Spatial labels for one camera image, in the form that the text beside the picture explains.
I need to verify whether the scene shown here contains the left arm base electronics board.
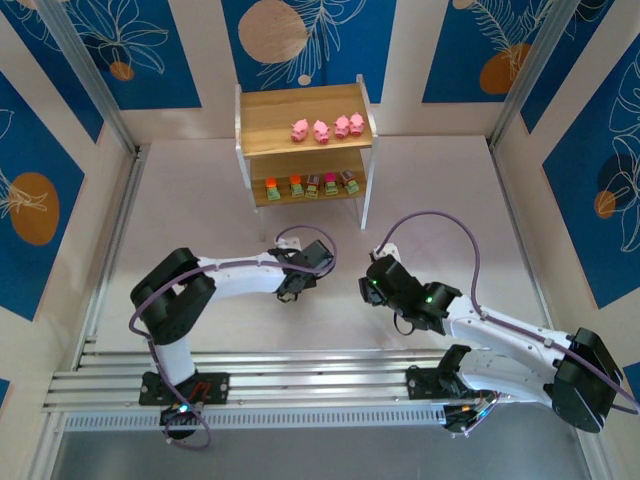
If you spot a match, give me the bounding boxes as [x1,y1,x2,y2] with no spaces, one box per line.
[158,399,204,441]

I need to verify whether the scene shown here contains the right arm base electronics board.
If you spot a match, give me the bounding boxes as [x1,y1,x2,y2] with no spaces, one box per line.
[442,402,499,436]

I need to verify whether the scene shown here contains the wooden shelf with white legs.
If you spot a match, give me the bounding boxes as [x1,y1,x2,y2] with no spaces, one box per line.
[234,74,380,242]

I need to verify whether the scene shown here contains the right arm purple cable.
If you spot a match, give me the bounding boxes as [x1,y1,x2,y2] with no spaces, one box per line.
[377,211,640,441]

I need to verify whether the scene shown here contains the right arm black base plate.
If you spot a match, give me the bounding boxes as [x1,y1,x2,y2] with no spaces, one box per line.
[405,366,481,401]

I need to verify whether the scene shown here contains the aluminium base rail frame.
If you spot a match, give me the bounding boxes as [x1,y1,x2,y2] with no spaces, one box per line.
[42,349,594,416]

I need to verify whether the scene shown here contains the right aluminium side rail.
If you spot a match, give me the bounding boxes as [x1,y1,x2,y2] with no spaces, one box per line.
[487,137,564,361]

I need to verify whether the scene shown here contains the aluminium side rail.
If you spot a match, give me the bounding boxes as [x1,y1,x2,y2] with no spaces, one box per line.
[69,142,151,371]
[487,137,564,361]

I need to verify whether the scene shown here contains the white slotted cable duct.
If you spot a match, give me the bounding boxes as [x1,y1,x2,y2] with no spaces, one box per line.
[62,403,449,432]

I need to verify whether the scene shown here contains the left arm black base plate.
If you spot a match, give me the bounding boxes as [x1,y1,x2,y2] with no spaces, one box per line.
[139,372,231,406]

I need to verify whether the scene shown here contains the left aluminium side rail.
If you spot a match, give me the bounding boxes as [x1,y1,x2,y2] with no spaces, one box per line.
[69,142,151,371]

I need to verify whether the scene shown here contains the right aluminium upright post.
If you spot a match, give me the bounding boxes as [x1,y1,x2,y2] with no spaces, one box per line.
[488,0,571,151]

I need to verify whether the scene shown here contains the aluminium upright post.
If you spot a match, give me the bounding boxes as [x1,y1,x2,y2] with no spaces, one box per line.
[37,0,139,154]
[488,0,571,151]

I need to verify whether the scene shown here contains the left aluminium upright post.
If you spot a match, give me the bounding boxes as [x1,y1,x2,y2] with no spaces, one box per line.
[37,0,139,154]

